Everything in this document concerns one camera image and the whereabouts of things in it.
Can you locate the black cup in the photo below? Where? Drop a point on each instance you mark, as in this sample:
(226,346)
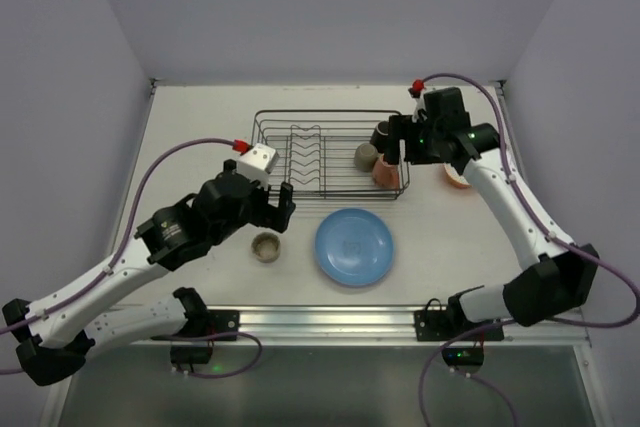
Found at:
(379,136)

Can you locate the orange white bowl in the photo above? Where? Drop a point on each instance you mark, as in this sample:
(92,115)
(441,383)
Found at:
(455,179)

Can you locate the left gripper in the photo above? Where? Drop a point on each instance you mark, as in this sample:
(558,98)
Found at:
(267,208)

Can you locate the grey-green cup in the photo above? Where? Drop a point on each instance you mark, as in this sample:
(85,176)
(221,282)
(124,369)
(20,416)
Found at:
(365,157)

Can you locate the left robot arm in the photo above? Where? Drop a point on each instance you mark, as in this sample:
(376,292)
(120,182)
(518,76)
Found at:
(58,333)

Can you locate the speckled grey cup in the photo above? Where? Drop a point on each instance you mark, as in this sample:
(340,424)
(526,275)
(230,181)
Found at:
(266,247)

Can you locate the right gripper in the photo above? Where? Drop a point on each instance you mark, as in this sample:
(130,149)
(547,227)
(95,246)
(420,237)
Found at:
(405,139)

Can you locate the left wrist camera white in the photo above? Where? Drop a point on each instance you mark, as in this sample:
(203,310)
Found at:
(257,164)

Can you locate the blue plate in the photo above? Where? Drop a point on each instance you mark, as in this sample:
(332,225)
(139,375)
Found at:
(354,248)

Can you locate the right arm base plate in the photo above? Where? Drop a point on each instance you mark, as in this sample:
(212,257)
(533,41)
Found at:
(440,321)

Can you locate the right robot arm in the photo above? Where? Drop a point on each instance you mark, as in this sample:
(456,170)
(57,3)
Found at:
(554,279)

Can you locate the aluminium rail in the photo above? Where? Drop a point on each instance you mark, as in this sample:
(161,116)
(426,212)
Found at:
(391,325)

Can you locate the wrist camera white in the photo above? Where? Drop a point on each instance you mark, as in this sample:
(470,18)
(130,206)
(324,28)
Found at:
(416,92)
(257,164)

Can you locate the pink cup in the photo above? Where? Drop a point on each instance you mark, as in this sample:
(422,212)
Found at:
(385,175)

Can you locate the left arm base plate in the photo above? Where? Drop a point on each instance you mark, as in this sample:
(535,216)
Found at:
(210,326)

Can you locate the black wire dish rack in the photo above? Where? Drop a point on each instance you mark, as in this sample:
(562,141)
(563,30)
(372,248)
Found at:
(316,151)

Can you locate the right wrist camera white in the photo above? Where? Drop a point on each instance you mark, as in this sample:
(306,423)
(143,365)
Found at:
(416,92)

